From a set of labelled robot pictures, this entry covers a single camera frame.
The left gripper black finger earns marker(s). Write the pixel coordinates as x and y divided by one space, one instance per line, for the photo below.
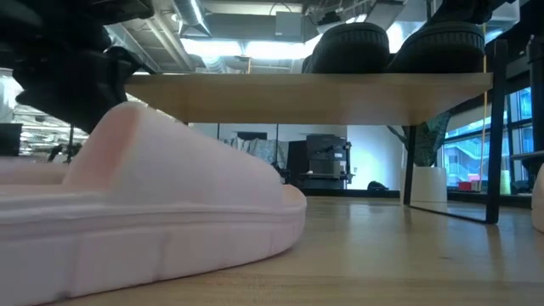
72 89

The black slide sandal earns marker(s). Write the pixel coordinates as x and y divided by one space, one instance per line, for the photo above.
442 49
348 49

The wooden shelf with black legs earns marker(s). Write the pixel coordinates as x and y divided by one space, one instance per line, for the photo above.
297 98

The black computer monitor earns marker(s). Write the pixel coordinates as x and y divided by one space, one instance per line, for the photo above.
10 140

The large glass window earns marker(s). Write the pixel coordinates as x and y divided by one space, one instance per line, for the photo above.
463 157

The red box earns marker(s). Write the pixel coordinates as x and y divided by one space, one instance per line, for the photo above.
465 186

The yellow-green cylinder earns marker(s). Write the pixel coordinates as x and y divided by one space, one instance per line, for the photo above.
506 183

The green plant in white pot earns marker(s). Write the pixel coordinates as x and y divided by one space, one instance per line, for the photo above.
429 185

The bright ceiling light strip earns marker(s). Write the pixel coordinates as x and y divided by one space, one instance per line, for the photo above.
255 50

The black dome object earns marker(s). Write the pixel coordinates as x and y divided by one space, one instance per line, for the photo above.
377 186

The grey patterned fabric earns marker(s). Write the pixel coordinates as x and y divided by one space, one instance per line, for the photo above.
263 151

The black machine cabinet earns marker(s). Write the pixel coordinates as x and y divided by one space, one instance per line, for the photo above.
323 161

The black upright post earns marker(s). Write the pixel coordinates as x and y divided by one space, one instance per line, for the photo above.
536 106

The silver round air duct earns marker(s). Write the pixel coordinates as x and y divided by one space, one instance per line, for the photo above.
191 17

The grey rectangular air duct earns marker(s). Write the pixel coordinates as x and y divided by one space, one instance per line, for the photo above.
255 27

